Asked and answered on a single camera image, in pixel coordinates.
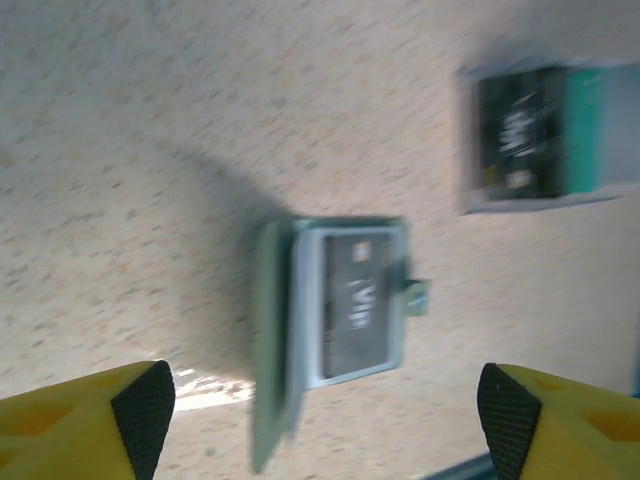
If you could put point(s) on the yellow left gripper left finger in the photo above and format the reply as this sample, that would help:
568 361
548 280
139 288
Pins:
60 430

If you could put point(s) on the black VIP card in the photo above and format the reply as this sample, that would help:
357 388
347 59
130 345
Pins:
360 310
515 130

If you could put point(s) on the green card holder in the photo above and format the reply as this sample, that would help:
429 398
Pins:
280 325

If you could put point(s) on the green card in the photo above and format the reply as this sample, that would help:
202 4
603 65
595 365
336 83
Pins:
582 130

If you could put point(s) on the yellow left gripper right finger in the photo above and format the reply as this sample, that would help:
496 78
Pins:
575 430

